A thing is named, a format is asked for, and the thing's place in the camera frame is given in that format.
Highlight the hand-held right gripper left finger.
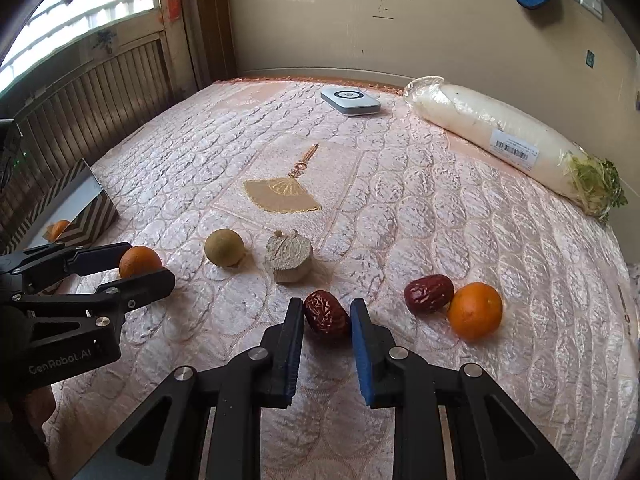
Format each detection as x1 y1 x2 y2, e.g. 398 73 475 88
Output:
75 297 306 480

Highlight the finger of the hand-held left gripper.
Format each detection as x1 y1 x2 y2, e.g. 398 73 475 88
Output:
15 241 133 295
15 268 177 331

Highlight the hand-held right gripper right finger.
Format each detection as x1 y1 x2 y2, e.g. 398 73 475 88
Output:
349 298 583 480

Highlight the large orange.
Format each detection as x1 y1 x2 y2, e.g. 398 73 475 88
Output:
118 246 164 281

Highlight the striped cardboard box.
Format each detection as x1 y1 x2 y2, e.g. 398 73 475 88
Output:
20 157 120 256

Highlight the red date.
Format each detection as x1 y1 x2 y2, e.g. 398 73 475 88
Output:
404 274 455 315
303 290 351 337

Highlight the brown longan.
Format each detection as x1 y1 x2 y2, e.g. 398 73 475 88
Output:
204 228 246 267

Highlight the cut sugarcane piece with stem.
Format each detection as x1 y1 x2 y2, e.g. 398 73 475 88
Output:
265 229 314 283

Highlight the medium orange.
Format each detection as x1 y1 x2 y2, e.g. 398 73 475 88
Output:
446 282 503 341

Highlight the wooden slatted panel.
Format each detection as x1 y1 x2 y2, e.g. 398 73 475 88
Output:
0 35 173 256

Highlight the window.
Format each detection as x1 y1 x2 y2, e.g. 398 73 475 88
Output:
0 0 163 91

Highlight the white and teal flat device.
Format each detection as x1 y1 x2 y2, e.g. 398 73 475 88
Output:
320 86 382 117

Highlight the wrapped white daikon radish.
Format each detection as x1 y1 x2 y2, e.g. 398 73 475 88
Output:
403 76 628 218

